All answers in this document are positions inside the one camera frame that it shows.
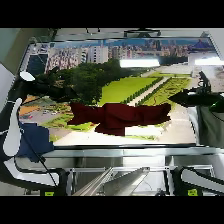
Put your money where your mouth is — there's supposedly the dark red garment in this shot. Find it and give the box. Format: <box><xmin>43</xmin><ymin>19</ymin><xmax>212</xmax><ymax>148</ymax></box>
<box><xmin>66</xmin><ymin>101</ymin><xmax>173</xmax><ymax>137</ymax></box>

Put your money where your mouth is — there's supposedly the blue garment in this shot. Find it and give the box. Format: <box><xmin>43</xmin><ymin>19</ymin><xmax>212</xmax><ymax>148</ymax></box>
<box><xmin>16</xmin><ymin>122</ymin><xmax>55</xmax><ymax>164</ymax></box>

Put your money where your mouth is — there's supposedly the white garment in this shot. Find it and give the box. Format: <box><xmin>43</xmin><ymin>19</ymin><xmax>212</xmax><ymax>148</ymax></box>
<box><xmin>187</xmin><ymin>106</ymin><xmax>203</xmax><ymax>146</ymax></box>

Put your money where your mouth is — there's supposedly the grey-green garment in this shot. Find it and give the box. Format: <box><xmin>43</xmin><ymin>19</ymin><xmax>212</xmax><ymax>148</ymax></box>
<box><xmin>198</xmin><ymin>105</ymin><xmax>224</xmax><ymax>150</ymax></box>

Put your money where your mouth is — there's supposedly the silver frame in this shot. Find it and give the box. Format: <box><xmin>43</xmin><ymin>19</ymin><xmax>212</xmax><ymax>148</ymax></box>
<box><xmin>19</xmin><ymin>28</ymin><xmax>224</xmax><ymax>197</ymax></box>

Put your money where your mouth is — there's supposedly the black cable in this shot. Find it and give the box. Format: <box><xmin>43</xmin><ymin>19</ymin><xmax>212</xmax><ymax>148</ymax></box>
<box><xmin>12</xmin><ymin>99</ymin><xmax>60</xmax><ymax>188</ymax></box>

